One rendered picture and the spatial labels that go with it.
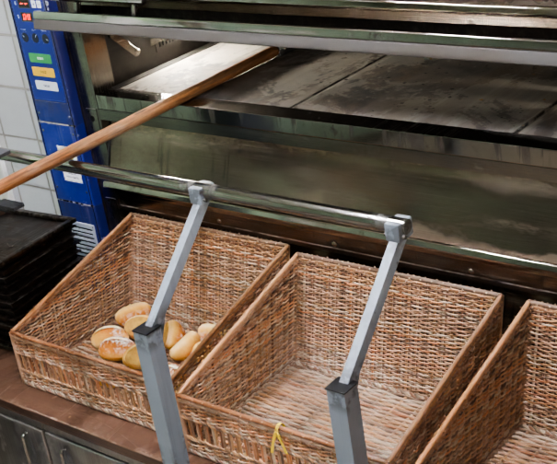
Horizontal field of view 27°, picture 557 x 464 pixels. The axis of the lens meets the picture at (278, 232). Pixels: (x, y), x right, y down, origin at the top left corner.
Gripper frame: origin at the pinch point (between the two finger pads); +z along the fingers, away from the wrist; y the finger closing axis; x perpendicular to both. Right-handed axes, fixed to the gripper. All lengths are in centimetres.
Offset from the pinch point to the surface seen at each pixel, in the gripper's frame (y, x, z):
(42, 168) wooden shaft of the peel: 0.4, -8.5, 1.6
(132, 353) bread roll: 56, -22, 0
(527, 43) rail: -24, -40, 103
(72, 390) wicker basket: 59, -6, -6
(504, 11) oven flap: -26, -49, 94
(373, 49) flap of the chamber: -21, -39, 71
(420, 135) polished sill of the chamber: 2, -54, 70
